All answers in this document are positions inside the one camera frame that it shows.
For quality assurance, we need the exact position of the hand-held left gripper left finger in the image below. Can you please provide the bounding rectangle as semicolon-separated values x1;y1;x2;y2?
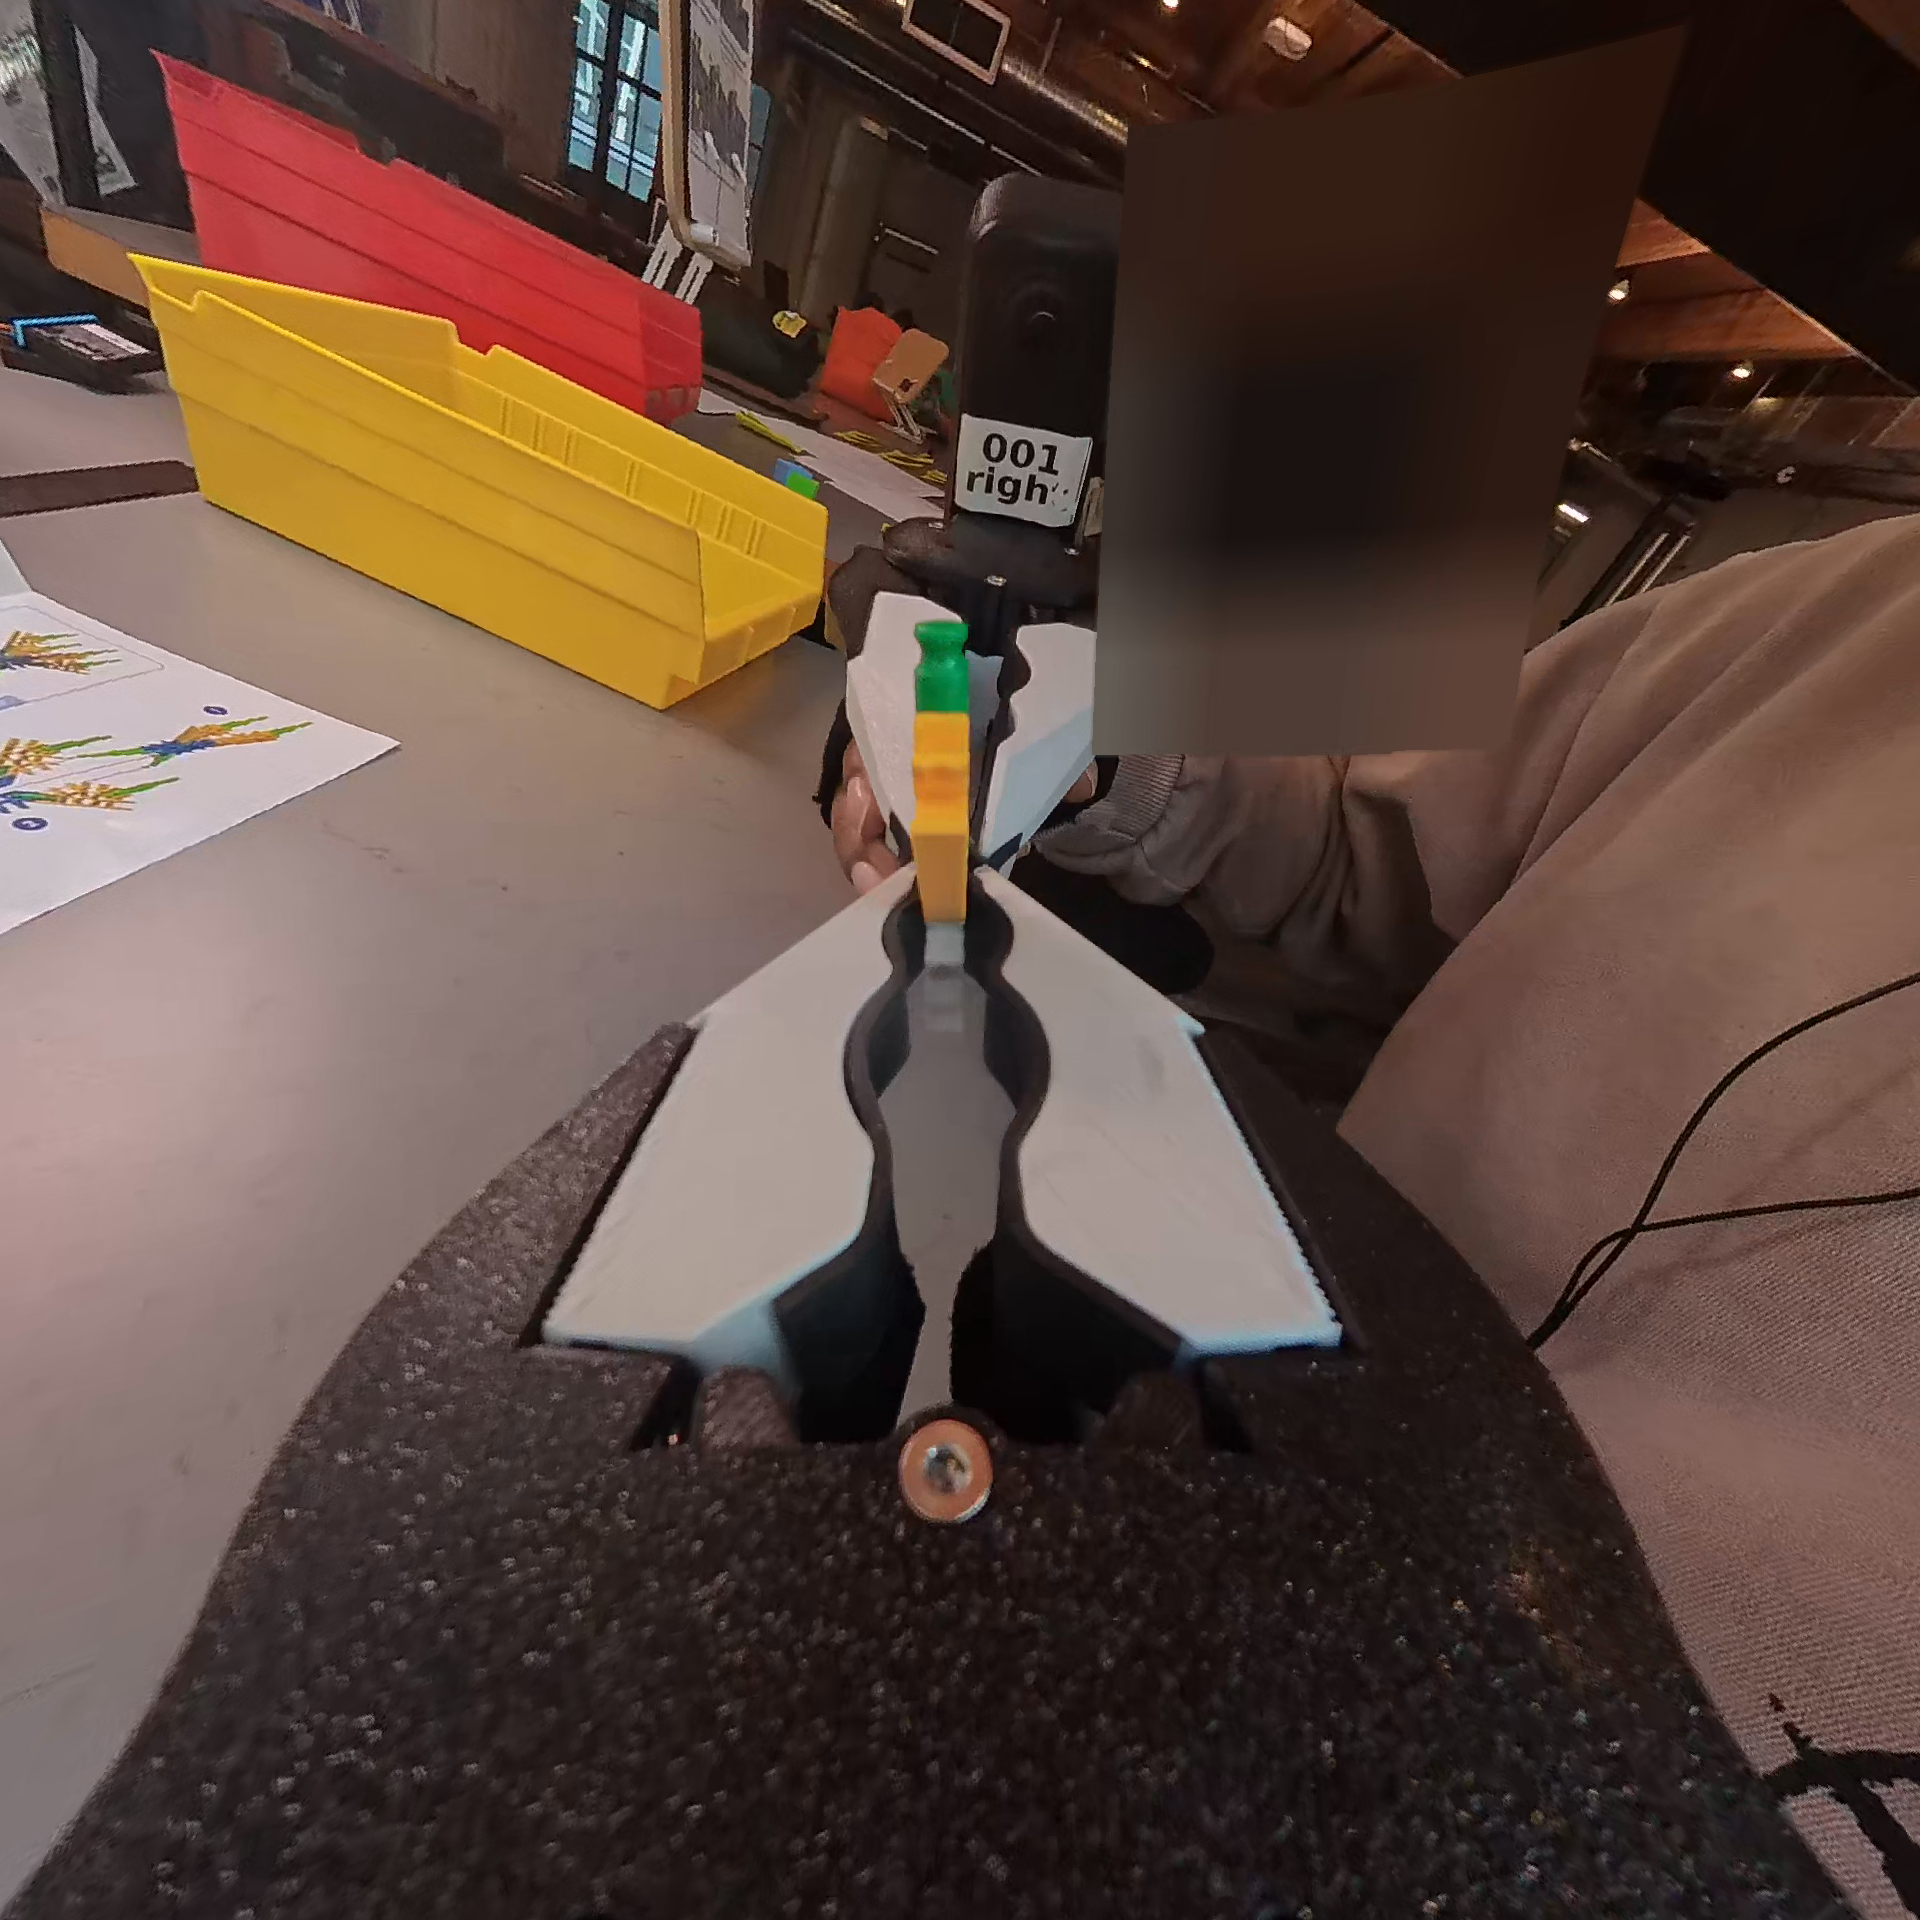
543;868;920;1428

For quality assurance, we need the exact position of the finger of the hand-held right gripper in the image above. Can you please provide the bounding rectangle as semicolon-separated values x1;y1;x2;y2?
976;627;1098;876
846;591;920;869

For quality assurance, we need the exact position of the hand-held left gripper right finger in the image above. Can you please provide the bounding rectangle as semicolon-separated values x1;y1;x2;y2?
958;869;1340;1428

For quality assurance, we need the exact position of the toy construction model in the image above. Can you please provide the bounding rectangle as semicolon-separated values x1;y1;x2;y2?
910;619;976;1039

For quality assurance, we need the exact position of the yellow plastic bin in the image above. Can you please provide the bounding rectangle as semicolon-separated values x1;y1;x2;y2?
130;254;831;711

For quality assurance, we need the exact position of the person's right forearm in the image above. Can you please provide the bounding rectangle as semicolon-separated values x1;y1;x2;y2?
1036;749;1520;1039

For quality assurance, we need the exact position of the grey desk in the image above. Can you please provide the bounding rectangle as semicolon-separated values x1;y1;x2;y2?
0;361;1353;1878

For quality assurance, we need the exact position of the person's right hand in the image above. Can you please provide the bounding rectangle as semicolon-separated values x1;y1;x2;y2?
835;743;915;894

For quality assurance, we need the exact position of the orange chair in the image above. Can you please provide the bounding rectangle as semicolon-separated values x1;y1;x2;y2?
819;308;905;405

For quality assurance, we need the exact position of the black padded cushion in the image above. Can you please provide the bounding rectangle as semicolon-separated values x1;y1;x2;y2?
1036;854;1217;1001

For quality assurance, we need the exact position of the cluttered work table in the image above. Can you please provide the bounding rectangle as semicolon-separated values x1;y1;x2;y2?
677;383;962;520

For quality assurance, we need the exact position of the white hanging banner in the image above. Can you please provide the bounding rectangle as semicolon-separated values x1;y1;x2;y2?
662;0;757;287

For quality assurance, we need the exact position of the dark paned window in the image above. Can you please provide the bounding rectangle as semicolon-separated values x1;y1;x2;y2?
569;0;666;205

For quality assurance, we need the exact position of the stack of red bins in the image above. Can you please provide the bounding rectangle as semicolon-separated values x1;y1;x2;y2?
153;52;705;422

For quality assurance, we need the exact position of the person's beige hoodie torso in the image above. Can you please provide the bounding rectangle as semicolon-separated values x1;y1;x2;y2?
1335;512;1920;1920

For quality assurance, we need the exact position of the toy instruction sheet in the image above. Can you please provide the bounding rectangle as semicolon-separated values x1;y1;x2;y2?
0;541;400;936

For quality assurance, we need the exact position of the black device with blue light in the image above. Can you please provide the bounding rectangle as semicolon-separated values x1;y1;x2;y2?
0;312;161;395

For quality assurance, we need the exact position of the printed paper sheet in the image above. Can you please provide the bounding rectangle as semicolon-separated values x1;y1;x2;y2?
0;0;136;205

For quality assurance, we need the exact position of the black hoodie drawstring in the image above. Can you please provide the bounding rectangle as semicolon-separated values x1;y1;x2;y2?
1528;972;1920;1348

